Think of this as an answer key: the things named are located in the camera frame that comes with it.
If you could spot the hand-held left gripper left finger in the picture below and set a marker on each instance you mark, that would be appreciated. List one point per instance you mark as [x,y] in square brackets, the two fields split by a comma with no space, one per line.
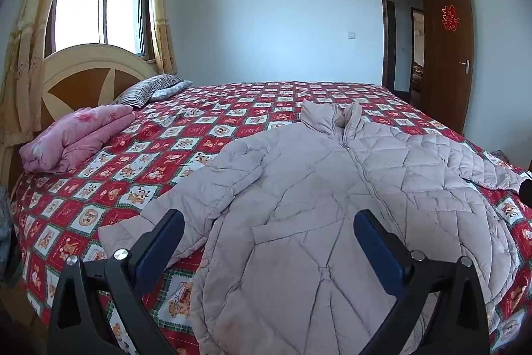
[160,242]

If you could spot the striped pillow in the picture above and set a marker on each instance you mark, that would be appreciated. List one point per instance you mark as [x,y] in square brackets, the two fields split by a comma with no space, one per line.
[145,91]

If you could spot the red paper door decoration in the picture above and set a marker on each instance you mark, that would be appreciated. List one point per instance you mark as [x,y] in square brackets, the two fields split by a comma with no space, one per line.
[449,17]

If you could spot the pale blue cloth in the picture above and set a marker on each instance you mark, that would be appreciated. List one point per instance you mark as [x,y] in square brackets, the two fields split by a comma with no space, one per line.
[5,230]

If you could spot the pale pink quilted puffer jacket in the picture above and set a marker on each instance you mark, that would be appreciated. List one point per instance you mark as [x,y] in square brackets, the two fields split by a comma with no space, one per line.
[291,172]

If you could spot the brown wooden door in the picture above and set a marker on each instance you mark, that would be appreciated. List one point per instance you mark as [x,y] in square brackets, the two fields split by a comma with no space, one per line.
[449,80]

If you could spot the dark patterned cloth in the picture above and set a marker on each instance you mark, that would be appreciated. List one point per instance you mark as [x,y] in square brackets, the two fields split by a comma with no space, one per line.
[502,157]

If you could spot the cream and brown headboard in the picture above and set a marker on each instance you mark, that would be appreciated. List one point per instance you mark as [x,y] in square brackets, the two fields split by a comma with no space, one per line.
[83,82]

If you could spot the long yellow curtain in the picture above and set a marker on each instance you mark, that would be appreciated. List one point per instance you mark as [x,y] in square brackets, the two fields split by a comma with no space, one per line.
[25,47]

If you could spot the dark wooden door frame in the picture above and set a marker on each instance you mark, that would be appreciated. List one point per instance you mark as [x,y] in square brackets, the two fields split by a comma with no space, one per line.
[381,26]

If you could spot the folded pink blanket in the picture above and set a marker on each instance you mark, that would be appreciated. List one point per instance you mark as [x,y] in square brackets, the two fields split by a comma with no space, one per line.
[75,134]

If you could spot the grey dotted pillow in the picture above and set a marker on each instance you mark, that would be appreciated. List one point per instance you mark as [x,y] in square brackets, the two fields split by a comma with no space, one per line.
[172,89]

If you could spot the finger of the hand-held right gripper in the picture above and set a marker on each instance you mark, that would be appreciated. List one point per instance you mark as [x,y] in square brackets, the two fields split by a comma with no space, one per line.
[527,188]

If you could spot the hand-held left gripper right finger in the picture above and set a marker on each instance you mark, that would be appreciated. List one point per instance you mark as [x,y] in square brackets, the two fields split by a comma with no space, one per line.
[376,242]

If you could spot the red checked printed bedspread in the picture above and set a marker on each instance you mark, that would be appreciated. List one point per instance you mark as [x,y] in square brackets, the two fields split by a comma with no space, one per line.
[166,138]

